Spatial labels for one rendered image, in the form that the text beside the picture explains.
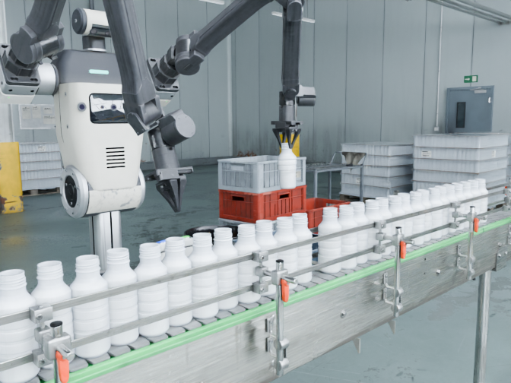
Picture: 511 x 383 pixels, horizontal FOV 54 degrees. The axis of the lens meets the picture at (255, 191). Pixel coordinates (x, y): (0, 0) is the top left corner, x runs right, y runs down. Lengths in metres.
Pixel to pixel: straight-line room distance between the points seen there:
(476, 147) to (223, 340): 6.71
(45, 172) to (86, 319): 9.76
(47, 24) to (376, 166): 7.39
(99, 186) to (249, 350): 0.68
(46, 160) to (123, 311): 9.72
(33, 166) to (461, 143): 7.62
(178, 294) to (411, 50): 11.89
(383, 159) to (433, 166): 0.90
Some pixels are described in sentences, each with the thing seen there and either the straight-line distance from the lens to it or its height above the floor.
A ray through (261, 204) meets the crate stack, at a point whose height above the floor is 0.81.
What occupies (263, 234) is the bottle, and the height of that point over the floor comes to 1.14.
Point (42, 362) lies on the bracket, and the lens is 0.83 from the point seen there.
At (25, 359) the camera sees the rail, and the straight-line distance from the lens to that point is 0.85.
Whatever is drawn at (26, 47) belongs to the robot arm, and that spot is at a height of 1.57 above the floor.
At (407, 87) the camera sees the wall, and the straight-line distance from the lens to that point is 12.61.
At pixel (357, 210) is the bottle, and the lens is 1.37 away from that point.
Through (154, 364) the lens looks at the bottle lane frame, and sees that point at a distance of 0.94.
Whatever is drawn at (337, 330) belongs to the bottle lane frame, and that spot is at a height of 0.87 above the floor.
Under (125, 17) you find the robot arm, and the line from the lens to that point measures 1.13.
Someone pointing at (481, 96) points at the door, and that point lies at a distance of 11.76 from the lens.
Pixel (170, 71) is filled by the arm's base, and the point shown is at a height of 1.55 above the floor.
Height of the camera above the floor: 1.39
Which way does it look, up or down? 8 degrees down
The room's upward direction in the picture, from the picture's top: straight up
